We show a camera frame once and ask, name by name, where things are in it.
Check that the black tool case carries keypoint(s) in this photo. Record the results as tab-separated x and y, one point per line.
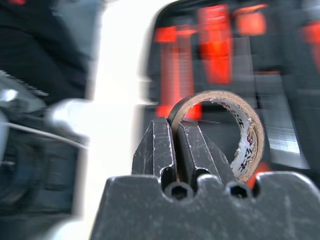
275	105

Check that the orange voltage tester pen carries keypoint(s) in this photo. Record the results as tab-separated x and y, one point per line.
216	50

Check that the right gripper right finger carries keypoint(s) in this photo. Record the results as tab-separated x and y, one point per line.
200	152

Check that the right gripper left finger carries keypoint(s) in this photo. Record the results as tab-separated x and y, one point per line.
156	150

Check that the black electrical tape roll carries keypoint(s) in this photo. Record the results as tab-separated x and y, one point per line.
257	130

